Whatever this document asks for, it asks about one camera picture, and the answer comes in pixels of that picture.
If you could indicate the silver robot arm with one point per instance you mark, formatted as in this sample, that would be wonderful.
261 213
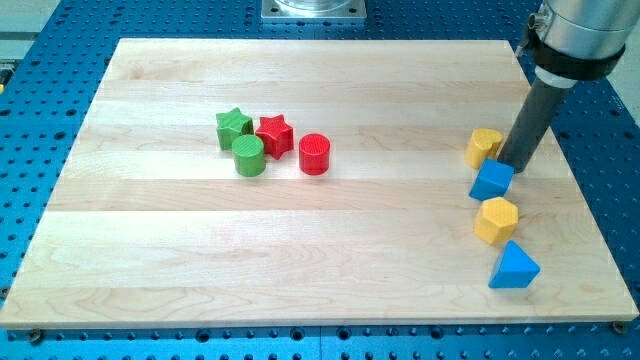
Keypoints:
577 40

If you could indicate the yellow heart block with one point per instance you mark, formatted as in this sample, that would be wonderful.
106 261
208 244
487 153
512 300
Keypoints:
483 143

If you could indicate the red cylinder block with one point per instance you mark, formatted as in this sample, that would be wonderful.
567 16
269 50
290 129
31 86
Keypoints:
314 154

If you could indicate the red star block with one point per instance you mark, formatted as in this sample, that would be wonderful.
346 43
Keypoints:
276 134

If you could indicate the green cylinder block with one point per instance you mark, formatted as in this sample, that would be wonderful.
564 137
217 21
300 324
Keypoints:
248 153

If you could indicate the green star block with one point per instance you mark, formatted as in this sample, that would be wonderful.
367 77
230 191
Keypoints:
231 125

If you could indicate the blue cube block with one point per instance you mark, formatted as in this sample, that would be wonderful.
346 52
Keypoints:
493 180

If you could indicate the light wooden board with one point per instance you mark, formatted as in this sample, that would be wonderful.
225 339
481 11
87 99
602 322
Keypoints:
150 224

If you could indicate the yellow hexagon block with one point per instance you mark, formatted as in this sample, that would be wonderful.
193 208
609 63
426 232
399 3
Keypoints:
496 220

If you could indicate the blue triangle block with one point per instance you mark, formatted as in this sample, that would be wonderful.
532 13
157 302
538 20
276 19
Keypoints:
514 268

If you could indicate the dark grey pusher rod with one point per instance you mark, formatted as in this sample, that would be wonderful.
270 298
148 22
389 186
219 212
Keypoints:
535 117

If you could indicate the blue perforated breadboard table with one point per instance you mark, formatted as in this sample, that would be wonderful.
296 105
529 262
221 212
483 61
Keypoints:
53 86

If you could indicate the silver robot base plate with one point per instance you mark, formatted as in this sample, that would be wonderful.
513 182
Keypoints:
313 9

